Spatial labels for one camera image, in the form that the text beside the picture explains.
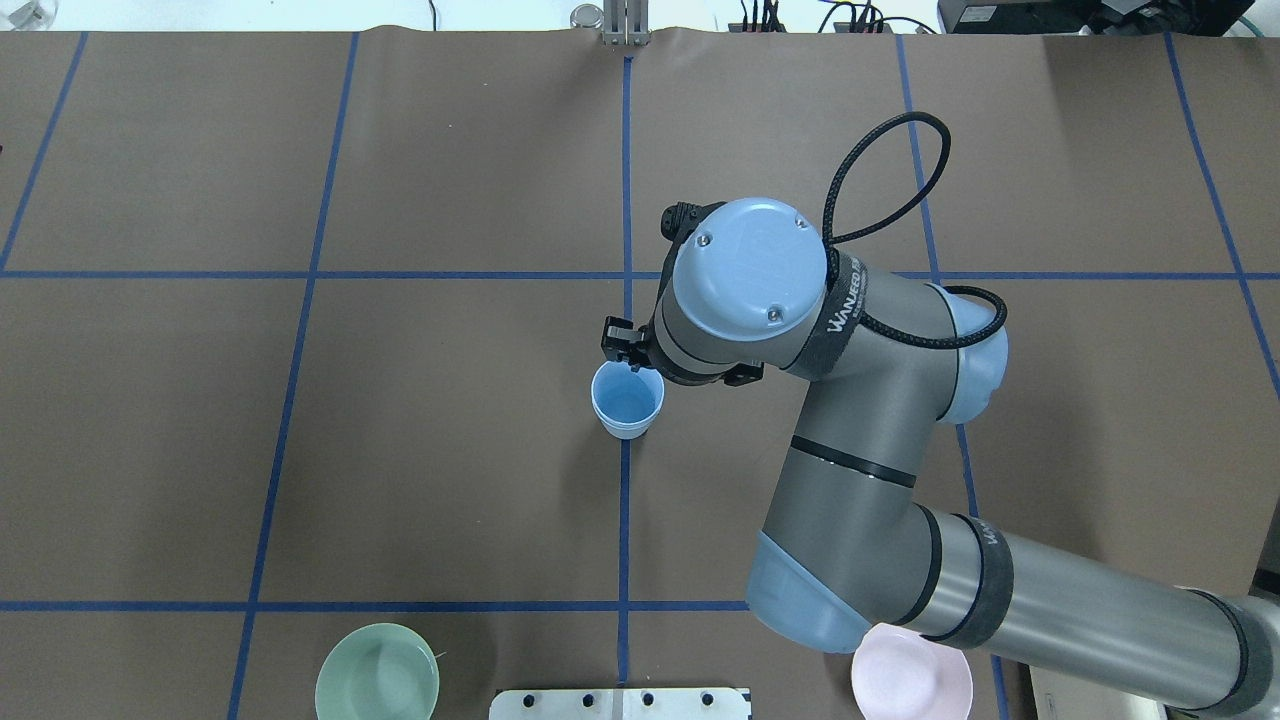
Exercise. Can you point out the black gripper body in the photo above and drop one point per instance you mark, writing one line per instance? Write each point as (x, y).
(622, 344)

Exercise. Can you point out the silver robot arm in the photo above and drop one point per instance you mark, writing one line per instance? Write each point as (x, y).
(750, 283)

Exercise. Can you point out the small metal can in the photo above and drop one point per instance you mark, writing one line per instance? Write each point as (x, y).
(587, 16)

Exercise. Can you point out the pink plastic bowl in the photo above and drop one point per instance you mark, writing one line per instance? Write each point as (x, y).
(898, 674)

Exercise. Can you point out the green plastic bowl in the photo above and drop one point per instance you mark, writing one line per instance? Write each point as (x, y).
(378, 671)

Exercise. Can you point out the cream white toaster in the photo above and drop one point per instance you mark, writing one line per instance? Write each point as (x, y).
(1062, 696)

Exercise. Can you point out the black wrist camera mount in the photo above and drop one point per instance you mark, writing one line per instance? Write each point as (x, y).
(679, 220)

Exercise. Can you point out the aluminium frame post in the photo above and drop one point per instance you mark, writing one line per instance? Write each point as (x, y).
(625, 23)

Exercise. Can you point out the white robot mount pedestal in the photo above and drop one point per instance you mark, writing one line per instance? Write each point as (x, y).
(623, 703)

